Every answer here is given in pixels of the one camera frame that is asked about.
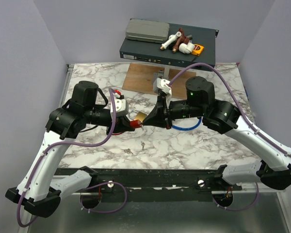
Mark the wooden base board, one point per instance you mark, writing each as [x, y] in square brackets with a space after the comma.
[139, 79]

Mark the yellow tape measure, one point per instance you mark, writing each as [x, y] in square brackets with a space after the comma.
[198, 49]

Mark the red cable padlock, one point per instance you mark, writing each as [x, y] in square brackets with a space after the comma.
[135, 124]

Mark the blue cable lock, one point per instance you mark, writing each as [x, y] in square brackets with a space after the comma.
[184, 128]

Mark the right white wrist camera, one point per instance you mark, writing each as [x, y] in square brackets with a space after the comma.
[162, 86]

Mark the white pvc pipe fitting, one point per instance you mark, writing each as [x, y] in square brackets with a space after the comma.
[172, 38]

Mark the black mounting base plate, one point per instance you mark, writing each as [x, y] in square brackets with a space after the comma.
[158, 185]

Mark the brown pipe fitting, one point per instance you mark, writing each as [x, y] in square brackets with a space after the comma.
[180, 40]

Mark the brass padlock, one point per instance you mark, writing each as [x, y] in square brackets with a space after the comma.
[137, 115]

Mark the silver key set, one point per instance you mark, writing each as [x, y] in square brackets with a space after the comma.
[127, 151]

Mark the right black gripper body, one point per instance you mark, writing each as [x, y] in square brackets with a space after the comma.
[181, 109]

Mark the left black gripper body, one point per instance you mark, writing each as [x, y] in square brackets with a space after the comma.
[99, 116]

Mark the white pvc elbow fitting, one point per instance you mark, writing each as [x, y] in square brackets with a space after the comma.
[186, 48]

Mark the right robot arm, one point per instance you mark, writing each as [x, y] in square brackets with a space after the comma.
[274, 167]

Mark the grey plastic tool case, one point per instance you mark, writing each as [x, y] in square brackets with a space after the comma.
[147, 31]

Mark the metal bracket with lock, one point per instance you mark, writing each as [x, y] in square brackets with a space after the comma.
[159, 74]

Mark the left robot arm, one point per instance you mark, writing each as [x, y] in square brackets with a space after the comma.
[36, 193]

